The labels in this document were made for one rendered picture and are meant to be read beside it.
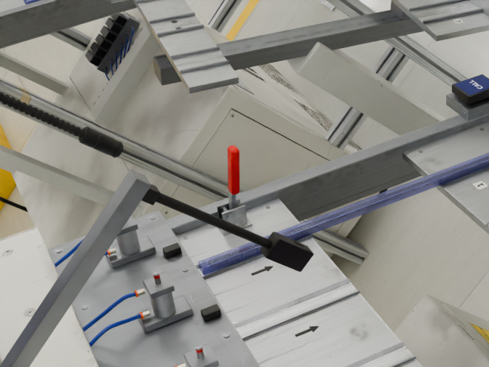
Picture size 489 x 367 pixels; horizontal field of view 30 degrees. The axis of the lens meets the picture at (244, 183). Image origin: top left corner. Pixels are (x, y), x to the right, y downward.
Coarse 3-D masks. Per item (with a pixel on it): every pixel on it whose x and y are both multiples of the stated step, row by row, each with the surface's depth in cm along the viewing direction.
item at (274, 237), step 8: (272, 232) 79; (272, 240) 79; (280, 240) 78; (288, 240) 79; (264, 248) 79; (272, 248) 78; (280, 248) 79; (288, 248) 79; (296, 248) 80; (304, 248) 80; (272, 256) 79; (280, 256) 79; (288, 256) 80; (296, 256) 80; (304, 256) 80; (288, 264) 80; (296, 264) 81; (304, 264) 81
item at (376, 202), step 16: (480, 160) 113; (432, 176) 112; (448, 176) 112; (384, 192) 110; (400, 192) 110; (416, 192) 111; (352, 208) 108; (368, 208) 109; (304, 224) 107; (320, 224) 107; (336, 224) 108; (224, 256) 104; (240, 256) 104; (208, 272) 103
